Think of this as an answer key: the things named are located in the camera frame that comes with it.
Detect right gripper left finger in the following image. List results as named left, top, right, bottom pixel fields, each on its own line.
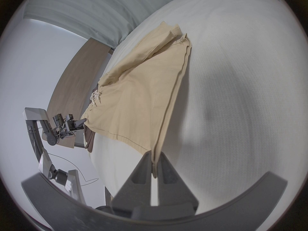
left=111, top=151, right=153, bottom=212

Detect bed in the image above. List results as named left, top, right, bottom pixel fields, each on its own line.
left=46, top=0, right=308, bottom=216

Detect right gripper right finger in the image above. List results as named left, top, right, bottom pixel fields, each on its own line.
left=157, top=152, right=199, bottom=213

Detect brown garment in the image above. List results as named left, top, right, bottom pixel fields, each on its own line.
left=84, top=126, right=96, bottom=153

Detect white curtain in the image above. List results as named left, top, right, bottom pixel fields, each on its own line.
left=24, top=0, right=196, bottom=48

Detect black cable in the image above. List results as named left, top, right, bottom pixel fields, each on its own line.
left=48, top=153, right=99, bottom=187

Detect beige shorts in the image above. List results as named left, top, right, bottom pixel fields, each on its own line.
left=81, top=21, right=193, bottom=179

